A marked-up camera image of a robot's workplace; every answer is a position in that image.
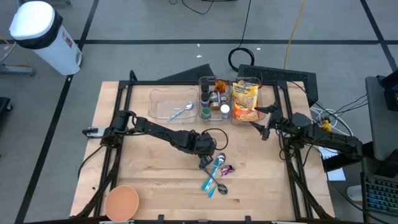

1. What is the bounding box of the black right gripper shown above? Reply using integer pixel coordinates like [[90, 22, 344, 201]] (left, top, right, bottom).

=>
[[249, 102, 285, 140]]

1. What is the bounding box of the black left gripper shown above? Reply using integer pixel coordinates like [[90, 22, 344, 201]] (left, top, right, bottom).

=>
[[194, 133, 217, 169]]

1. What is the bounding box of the teal silicone spoon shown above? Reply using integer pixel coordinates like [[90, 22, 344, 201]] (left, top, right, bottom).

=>
[[198, 157, 221, 172]]

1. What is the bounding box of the red beef ramen packet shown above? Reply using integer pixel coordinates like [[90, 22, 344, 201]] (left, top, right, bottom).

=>
[[255, 82, 262, 116]]

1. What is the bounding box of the orange chicken ramen packet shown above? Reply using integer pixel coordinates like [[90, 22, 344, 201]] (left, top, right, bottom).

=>
[[231, 101, 261, 122]]

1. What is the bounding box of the iridescent rainbow metal spoon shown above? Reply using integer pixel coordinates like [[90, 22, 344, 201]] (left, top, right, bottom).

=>
[[207, 164, 236, 198], [167, 101, 195, 123]]

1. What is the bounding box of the yellow ramen packet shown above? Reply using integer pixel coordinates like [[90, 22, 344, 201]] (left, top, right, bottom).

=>
[[231, 79, 259, 111]]

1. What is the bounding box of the black metal spoon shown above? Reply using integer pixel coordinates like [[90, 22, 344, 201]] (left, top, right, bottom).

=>
[[200, 166, 229, 195]]

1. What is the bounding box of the bagel seasoning jar white lid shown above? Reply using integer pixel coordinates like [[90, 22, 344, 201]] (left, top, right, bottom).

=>
[[219, 103, 231, 121]]

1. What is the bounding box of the glass jar tan lid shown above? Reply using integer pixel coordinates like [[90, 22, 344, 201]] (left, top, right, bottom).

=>
[[208, 90, 221, 111]]

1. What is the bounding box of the brown taco seasoning packet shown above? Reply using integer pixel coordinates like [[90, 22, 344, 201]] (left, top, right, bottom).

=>
[[214, 77, 229, 93]]

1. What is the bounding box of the narrow clear plastic bin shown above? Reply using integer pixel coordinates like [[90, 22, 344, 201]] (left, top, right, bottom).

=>
[[229, 77, 266, 126], [197, 77, 233, 126]]

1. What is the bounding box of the black wedge panel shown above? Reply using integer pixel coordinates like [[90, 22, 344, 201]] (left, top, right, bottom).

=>
[[157, 63, 216, 82]]

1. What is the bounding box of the wide clear plastic bin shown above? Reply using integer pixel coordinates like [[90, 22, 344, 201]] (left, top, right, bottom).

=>
[[148, 87, 199, 121]]

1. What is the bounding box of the white paper sheet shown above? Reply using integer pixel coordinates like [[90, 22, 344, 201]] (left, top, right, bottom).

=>
[[317, 144, 346, 182]]

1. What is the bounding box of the peach orange bowl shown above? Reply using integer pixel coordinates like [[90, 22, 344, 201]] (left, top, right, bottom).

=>
[[104, 185, 140, 223]]

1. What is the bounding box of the white computer mouse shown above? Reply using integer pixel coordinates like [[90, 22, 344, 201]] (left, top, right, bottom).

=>
[[346, 184, 364, 202]]

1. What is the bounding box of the black monitor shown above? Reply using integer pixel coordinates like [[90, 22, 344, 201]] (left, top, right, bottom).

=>
[[376, 68, 398, 112]]

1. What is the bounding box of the backlit rainbow keyboard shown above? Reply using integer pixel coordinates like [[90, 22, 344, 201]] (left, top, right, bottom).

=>
[[360, 172, 398, 217]]

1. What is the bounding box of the white trash can black bag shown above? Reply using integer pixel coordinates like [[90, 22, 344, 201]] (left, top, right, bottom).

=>
[[8, 0, 83, 77]]

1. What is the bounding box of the black chair base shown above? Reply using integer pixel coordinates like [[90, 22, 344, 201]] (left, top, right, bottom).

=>
[[0, 96, 13, 113]]

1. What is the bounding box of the grey stand foot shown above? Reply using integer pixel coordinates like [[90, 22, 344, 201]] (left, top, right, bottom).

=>
[[0, 63, 35, 77], [18, 0, 72, 6]]

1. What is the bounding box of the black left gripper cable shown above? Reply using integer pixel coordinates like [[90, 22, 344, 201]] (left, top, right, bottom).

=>
[[201, 128, 229, 152]]

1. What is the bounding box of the white cable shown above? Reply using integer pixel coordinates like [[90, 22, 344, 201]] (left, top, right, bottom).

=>
[[310, 106, 339, 131]]

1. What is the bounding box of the black coiled cable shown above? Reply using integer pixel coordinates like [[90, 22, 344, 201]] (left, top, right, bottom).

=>
[[228, 0, 256, 72]]

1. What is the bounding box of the yellow cable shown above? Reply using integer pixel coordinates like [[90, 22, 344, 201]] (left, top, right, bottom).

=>
[[283, 0, 307, 70]]

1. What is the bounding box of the black aluminium rig frame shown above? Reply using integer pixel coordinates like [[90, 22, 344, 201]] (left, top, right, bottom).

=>
[[73, 70, 336, 222]]

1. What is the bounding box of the silver metal bracket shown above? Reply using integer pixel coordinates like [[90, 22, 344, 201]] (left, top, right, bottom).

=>
[[82, 126, 105, 138]]

